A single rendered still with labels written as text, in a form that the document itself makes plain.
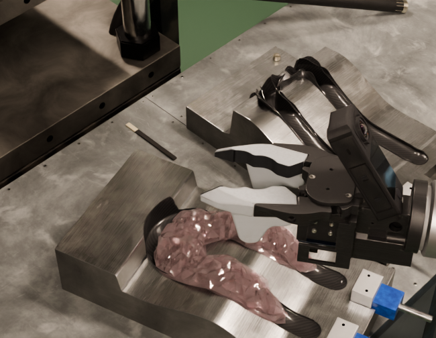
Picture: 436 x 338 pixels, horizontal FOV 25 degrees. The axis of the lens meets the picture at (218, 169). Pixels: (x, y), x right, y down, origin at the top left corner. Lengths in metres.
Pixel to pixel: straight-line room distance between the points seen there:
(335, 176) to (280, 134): 0.83
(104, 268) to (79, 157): 0.38
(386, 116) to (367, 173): 0.97
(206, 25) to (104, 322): 2.00
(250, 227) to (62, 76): 1.22
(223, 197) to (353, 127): 0.14
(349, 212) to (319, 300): 0.69
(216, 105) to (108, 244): 0.43
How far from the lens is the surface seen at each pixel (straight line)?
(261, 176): 1.00
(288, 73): 1.85
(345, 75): 1.89
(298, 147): 0.98
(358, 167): 0.90
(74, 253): 1.61
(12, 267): 1.75
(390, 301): 1.61
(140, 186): 1.69
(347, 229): 0.93
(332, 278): 1.64
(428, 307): 2.04
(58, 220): 1.80
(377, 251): 0.97
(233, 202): 0.92
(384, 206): 0.93
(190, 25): 3.50
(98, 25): 2.24
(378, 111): 1.88
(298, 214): 0.91
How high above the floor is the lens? 2.15
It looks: 46 degrees down
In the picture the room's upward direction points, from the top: straight up
